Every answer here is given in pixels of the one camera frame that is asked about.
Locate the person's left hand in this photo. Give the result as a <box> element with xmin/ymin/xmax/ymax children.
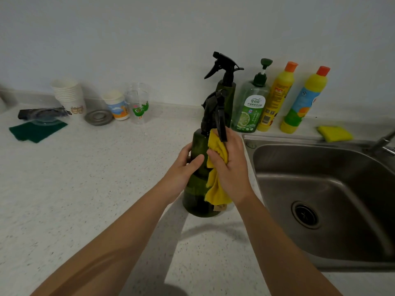
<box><xmin>158</xmin><ymin>142</ymin><xmax>205</xmax><ymax>204</ymax></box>

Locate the person's right hand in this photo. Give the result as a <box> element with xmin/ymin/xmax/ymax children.
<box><xmin>206</xmin><ymin>126</ymin><xmax>256</xmax><ymax>207</ymax></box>

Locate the dark green spray bottle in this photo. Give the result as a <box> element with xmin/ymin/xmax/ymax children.
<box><xmin>182</xmin><ymin>89</ymin><xmax>231</xmax><ymax>218</ymax></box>
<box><xmin>204</xmin><ymin>52</ymin><xmax>244</xmax><ymax>128</ymax></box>

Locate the yellow cleaning cloth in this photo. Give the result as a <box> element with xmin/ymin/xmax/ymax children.
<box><xmin>204</xmin><ymin>129</ymin><xmax>233</xmax><ymax>206</ymax></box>

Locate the person's left forearm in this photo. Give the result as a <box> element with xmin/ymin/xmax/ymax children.
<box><xmin>30</xmin><ymin>182</ymin><xmax>183</xmax><ymax>296</ymax></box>

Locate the person's right forearm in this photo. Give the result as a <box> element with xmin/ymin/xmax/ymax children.
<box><xmin>235</xmin><ymin>192</ymin><xmax>344</xmax><ymax>296</ymax></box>

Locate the green dish soap pump bottle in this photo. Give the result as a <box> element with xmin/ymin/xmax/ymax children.
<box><xmin>230</xmin><ymin>58</ymin><xmax>273</xmax><ymax>134</ymax></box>

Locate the clear plastic cup owl print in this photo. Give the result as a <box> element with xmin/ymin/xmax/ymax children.
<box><xmin>124</xmin><ymin>90</ymin><xmax>150</xmax><ymax>125</ymax></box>

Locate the yellow cleaner bottle red label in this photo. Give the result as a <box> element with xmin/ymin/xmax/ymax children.
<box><xmin>256</xmin><ymin>61</ymin><xmax>299</xmax><ymax>132</ymax></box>

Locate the clear plastic cup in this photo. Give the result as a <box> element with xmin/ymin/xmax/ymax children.
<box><xmin>126</xmin><ymin>82</ymin><xmax>150</xmax><ymax>93</ymax></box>

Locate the blue orange printed paper cup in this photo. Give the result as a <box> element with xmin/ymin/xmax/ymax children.
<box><xmin>101</xmin><ymin>90</ymin><xmax>130</xmax><ymax>121</ymax></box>

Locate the yellow cleaner bottle blue label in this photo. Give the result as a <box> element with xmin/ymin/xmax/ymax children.
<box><xmin>280</xmin><ymin>66</ymin><xmax>331</xmax><ymax>134</ymax></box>

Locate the round metal lid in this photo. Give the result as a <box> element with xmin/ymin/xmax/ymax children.
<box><xmin>84</xmin><ymin>109</ymin><xmax>114</xmax><ymax>126</ymax></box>

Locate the black sink drain strainer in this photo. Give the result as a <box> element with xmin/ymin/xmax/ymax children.
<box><xmin>291</xmin><ymin>200</ymin><xmax>322</xmax><ymax>230</ymax></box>

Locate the stainless steel sink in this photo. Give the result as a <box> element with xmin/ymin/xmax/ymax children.
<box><xmin>242</xmin><ymin>134</ymin><xmax>395</xmax><ymax>270</ymax></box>

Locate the yellow sponge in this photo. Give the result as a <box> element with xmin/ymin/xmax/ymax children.
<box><xmin>317</xmin><ymin>125</ymin><xmax>354</xmax><ymax>143</ymax></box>

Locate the stack of white paper cups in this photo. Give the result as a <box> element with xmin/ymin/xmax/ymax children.
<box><xmin>51</xmin><ymin>78</ymin><xmax>87</xmax><ymax>116</ymax></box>

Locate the clear glass dish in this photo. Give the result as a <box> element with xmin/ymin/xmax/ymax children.
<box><xmin>31</xmin><ymin>117</ymin><xmax>64</xmax><ymax>126</ymax></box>

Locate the black plastic bag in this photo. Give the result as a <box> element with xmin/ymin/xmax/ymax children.
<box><xmin>17</xmin><ymin>106</ymin><xmax>72</xmax><ymax>121</ymax></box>

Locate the green scouring pad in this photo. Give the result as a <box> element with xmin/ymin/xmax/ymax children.
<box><xmin>8</xmin><ymin>120</ymin><xmax>69</xmax><ymax>143</ymax></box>

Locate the metal faucet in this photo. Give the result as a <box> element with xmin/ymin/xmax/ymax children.
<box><xmin>365</xmin><ymin>129</ymin><xmax>395</xmax><ymax>156</ymax></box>

